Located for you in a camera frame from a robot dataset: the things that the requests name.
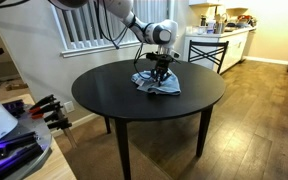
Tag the blue towel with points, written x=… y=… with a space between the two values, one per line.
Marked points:
x=170 y=87

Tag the long black aluminium rails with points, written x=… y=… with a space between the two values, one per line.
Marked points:
x=14 y=153

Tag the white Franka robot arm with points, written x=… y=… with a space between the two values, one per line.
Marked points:
x=160 y=33

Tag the small white jar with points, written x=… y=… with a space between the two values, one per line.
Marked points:
x=201 y=30

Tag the white kitchen counter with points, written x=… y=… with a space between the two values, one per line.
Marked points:
x=234 y=50

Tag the white wall outlet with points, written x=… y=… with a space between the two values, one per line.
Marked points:
x=69 y=107

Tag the black round table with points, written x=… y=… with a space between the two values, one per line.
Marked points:
x=110 y=90

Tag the white window blinds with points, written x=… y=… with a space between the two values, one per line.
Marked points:
x=84 y=23

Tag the metal canister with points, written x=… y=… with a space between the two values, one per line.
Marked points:
x=221 y=27

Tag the dark bottle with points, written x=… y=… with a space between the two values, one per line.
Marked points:
x=203 y=20

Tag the white upper cabinet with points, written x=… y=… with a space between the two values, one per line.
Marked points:
x=204 y=2

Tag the white window sill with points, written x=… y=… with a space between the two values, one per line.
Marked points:
x=97 y=50

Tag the white canister with blue label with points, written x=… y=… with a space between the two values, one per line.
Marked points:
x=211 y=27

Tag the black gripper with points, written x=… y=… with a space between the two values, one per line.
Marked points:
x=162 y=62

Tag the black cross-back chair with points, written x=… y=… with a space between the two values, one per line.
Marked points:
x=208 y=43

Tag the short black aluminium rails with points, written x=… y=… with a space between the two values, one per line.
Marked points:
x=14 y=107

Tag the brown cardboard piece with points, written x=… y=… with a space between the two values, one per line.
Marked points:
x=16 y=86

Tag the black orange-tipped bar clamp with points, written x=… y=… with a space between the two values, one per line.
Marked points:
x=47 y=109
x=60 y=124
x=44 y=100
x=55 y=116

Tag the grey round robot base plate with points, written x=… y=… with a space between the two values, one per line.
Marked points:
x=44 y=136

